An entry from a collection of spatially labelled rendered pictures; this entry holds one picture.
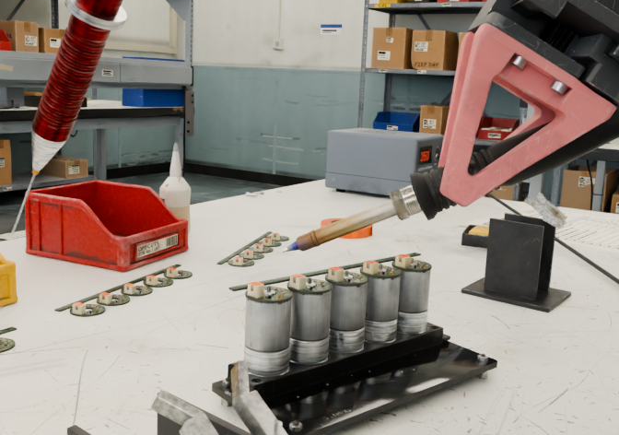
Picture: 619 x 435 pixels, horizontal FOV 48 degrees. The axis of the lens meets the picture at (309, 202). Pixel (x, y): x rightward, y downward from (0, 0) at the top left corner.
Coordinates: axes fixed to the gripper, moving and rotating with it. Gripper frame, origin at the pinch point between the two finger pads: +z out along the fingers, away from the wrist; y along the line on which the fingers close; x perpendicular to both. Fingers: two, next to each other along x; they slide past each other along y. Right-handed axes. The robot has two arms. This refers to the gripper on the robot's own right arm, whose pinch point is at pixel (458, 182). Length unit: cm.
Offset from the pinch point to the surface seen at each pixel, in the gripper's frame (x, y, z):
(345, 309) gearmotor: -0.6, -3.5, 9.6
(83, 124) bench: -105, -269, 82
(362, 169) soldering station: 0, -72, 10
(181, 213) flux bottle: -16.0, -38.5, 20.8
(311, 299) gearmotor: -2.7, -1.6, 9.5
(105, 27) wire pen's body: -13.0, 15.9, 0.6
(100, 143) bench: -118, -352, 108
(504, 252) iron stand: 10.7, -23.3, 4.2
